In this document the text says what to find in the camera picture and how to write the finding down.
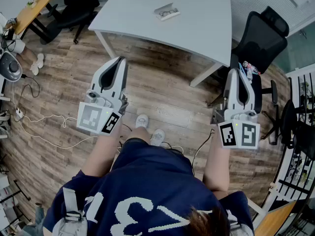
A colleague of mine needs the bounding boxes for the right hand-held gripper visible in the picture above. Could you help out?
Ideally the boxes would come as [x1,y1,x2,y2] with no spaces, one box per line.
[211,68,261,149]

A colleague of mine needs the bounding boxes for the grey harness strap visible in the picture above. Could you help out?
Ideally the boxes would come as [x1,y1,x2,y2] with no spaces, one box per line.
[227,209,254,236]
[52,187,88,236]

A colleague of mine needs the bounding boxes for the clear plastic bottle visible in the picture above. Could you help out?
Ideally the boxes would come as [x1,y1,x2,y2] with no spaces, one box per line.
[242,60,261,75]

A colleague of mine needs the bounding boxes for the black mesh office chair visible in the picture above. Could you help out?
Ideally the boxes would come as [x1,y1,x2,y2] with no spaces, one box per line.
[209,5,290,145]

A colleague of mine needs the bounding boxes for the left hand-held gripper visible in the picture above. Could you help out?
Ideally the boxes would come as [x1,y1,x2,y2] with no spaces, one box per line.
[76,57,129,135]

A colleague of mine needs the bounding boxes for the person's left forearm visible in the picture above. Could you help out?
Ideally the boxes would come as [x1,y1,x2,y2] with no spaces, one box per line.
[82,117,124,178]

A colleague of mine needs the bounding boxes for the person's right white shoe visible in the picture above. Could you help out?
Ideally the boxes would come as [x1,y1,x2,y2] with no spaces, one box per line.
[150,128,165,147]

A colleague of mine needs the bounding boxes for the round wooden table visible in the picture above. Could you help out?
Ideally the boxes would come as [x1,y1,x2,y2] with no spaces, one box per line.
[14,0,58,44]

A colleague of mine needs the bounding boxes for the white glasses case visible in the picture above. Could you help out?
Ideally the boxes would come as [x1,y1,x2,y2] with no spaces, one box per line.
[154,2,181,22]

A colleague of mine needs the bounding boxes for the white table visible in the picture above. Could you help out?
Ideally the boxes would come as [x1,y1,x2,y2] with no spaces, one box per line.
[88,0,233,88]

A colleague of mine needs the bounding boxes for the black frame shelf rack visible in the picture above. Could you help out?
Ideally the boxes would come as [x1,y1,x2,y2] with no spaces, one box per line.
[0,153,32,236]

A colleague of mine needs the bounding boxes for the person's navy printed shirt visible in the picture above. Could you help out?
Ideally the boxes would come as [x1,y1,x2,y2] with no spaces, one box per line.
[43,138,255,236]

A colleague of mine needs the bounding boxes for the person's left white shoe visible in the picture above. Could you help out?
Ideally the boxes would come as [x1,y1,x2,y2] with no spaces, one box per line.
[135,114,150,130]

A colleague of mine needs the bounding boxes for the black metal railing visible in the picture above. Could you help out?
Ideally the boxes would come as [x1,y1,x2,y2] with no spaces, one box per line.
[253,67,315,236]

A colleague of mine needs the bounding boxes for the grey device with black knob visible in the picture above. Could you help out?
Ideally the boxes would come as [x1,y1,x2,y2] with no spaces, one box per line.
[0,51,23,83]

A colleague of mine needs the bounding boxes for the black thin-framed eyeglasses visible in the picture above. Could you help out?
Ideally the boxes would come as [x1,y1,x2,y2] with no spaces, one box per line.
[159,8,178,17]

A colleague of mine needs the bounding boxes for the person's white shoe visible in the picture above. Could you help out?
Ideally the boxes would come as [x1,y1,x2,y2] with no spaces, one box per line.
[135,114,150,130]
[150,128,165,147]

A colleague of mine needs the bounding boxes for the person's left leg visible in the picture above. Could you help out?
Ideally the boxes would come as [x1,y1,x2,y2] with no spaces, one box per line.
[126,126,151,145]

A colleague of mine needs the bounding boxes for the white cable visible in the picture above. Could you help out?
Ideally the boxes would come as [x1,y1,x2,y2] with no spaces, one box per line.
[12,82,99,149]

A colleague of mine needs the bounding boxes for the wooden desk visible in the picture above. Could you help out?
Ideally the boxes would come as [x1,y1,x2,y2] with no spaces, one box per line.
[254,200,298,236]

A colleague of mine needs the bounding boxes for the person's right forearm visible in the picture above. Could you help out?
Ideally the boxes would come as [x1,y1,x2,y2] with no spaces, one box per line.
[203,131,231,193]

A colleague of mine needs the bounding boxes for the person's left hand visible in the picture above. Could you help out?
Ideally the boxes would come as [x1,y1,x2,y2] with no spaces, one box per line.
[120,94,129,115]

